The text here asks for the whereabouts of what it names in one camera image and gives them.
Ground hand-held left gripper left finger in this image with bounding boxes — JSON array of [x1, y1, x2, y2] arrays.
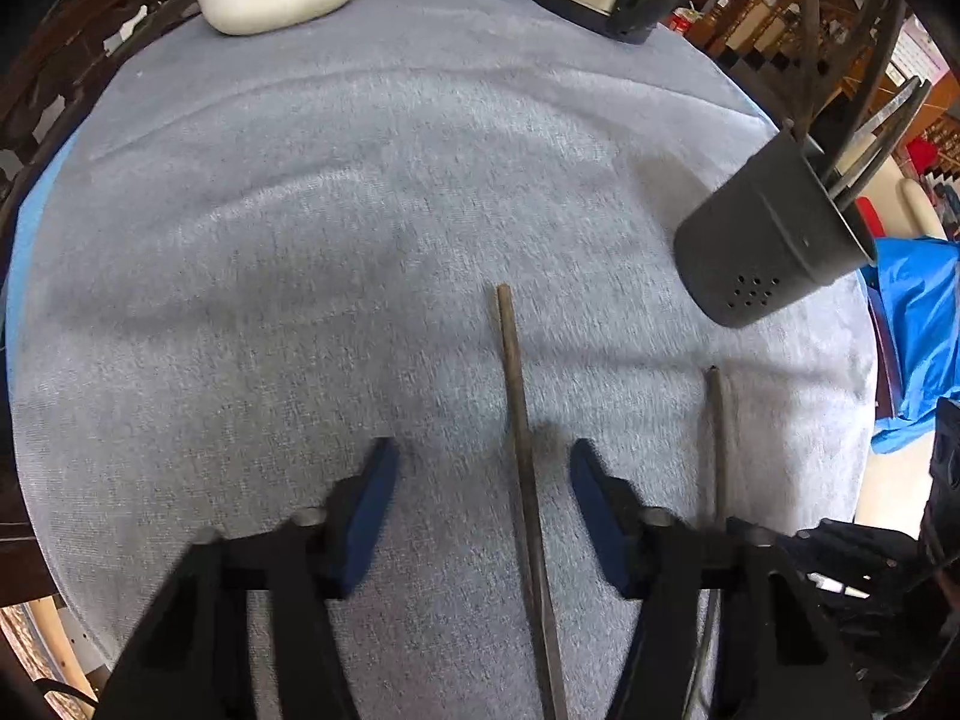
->
[[96, 436, 401, 720]]

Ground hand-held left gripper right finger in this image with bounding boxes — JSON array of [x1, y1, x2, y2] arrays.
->
[[568, 439, 875, 720]]

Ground dark chopstick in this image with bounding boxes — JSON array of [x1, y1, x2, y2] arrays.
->
[[681, 365, 734, 720], [834, 81, 935, 208], [825, 77, 925, 192], [495, 284, 568, 720], [793, 0, 820, 145]]

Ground grey perforated utensil holder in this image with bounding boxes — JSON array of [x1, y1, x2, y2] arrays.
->
[[672, 130, 879, 329]]

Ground utensils in holder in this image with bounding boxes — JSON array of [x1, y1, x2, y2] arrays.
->
[[820, 0, 910, 175]]

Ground grey towel cloth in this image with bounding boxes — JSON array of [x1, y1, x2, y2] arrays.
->
[[6, 0, 878, 720]]

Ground blue plastic sheet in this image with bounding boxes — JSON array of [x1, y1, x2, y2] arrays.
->
[[868, 235, 960, 456]]

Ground blue table cover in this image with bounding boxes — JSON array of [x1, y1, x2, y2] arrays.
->
[[13, 139, 85, 248]]

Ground wooden stair railing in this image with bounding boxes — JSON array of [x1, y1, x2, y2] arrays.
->
[[688, 0, 830, 70]]

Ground dark carved wooden chair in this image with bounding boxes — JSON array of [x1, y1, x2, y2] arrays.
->
[[0, 0, 192, 241]]

